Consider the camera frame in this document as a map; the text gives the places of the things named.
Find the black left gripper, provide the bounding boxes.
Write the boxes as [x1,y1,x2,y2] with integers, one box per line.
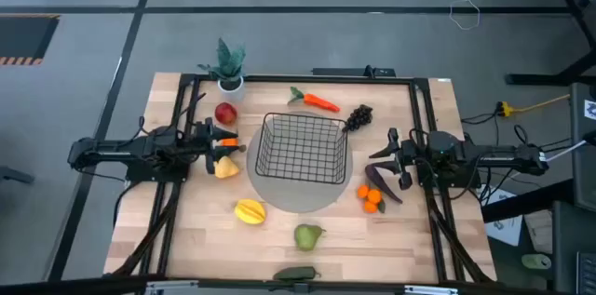
[193,116,247,176]

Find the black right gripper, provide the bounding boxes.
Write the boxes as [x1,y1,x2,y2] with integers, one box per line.
[365,127,417,192]

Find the yellow toy pear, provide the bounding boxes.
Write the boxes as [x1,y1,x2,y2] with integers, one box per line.
[213,155,241,180]

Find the purple toy eggplant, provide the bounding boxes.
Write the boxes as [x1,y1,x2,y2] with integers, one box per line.
[364,163,404,206]

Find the red toy apple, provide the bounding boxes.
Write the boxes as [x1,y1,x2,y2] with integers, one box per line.
[214,101,238,127]

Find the orange tangerine cluster with leaf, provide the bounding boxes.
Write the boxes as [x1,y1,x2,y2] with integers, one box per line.
[356,183,386,215]

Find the dark purple toy grapes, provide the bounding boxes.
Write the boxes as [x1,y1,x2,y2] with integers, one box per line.
[342,103,374,134]

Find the yellow toy starfruit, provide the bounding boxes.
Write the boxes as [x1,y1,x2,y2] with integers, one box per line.
[233,198,267,226]

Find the orange toy carrot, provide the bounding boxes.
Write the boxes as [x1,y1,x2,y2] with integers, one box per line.
[287,86,342,114]

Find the green toy pear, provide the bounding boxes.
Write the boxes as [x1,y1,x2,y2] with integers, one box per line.
[293,223,327,252]

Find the dark green toy pepper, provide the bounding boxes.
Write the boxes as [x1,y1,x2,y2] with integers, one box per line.
[272,265,322,282]

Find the green plant in white pot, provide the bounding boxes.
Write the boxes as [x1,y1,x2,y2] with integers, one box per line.
[197,37,247,103]

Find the round grey mat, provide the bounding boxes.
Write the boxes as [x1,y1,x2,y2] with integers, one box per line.
[245,109,354,215]

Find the black flat bar device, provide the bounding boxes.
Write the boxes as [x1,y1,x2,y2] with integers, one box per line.
[311,65,397,78]

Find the white paper sheet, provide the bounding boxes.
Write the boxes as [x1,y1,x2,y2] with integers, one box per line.
[483,186,525,248]

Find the brown cardboard piece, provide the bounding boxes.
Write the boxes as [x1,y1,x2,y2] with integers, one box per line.
[523,208,555,255]

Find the green can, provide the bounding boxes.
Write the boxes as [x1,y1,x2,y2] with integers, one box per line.
[521,252,553,271]

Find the dark grey cabinet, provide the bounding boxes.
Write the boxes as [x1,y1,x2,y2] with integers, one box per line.
[570,81,596,213]

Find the black box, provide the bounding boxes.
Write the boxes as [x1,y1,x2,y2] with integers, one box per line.
[551,199,596,295]

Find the black chair base leg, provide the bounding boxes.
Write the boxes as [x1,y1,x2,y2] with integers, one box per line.
[0,166,36,185]

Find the black hazard-striped floor mat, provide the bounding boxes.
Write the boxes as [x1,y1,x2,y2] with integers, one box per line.
[0,14,61,67]

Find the black table stand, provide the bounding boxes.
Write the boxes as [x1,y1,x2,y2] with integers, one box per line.
[505,0,596,87]

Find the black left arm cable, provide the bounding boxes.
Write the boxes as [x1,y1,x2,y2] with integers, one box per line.
[132,92,208,145]

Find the black wire basket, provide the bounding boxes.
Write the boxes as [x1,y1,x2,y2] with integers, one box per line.
[254,112,349,185]

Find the black aluminium table frame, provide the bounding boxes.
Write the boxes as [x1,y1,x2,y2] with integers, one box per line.
[104,73,497,289]

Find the black power cable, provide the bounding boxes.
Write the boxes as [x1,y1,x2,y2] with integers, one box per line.
[459,109,575,206]

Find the yellow extension cord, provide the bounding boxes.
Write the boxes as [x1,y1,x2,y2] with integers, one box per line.
[495,93,572,118]

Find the silver metal bracket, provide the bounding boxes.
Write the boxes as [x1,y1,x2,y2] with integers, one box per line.
[403,284,460,295]
[144,279,200,295]

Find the thick white cable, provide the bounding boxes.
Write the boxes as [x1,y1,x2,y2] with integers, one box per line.
[543,139,589,164]

